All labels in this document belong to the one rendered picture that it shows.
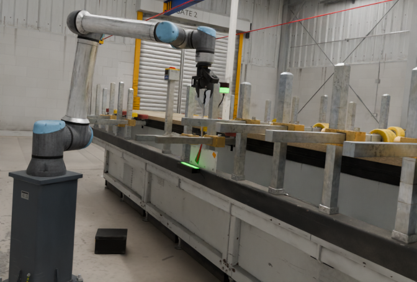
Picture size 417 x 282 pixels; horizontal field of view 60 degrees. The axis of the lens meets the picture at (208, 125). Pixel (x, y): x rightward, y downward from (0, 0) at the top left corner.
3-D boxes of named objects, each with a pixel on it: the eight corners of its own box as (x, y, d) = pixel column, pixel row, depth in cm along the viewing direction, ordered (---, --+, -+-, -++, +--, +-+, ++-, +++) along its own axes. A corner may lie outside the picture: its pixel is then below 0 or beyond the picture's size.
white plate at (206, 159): (214, 172, 171) (216, 151, 170) (188, 163, 193) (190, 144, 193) (215, 172, 171) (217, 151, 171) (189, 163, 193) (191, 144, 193)
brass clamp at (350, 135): (352, 148, 106) (354, 131, 106) (317, 142, 118) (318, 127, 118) (365, 148, 110) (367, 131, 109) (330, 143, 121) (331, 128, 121)
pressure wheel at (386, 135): (381, 124, 119) (362, 135, 125) (391, 146, 116) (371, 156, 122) (392, 125, 122) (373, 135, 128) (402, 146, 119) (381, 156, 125)
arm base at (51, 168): (41, 178, 175) (43, 158, 174) (18, 172, 184) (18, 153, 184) (74, 173, 191) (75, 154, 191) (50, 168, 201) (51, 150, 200)
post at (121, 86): (116, 138, 306) (120, 81, 304) (115, 137, 309) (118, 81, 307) (120, 138, 308) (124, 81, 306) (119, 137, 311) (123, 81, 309)
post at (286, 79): (275, 200, 136) (286, 71, 133) (269, 197, 139) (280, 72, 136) (282, 199, 138) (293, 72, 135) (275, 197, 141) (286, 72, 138)
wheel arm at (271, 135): (272, 142, 94) (273, 128, 94) (264, 140, 97) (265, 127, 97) (386, 145, 120) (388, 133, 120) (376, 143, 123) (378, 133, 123)
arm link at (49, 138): (24, 153, 183) (26, 118, 182) (50, 150, 199) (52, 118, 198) (47, 157, 177) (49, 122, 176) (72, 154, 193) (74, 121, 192)
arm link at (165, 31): (56, 5, 181) (175, 18, 157) (74, 12, 192) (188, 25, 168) (53, 28, 182) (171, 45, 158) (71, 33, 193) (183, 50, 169)
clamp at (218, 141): (215, 147, 171) (216, 136, 171) (201, 143, 183) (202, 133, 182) (225, 147, 174) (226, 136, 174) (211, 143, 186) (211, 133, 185)
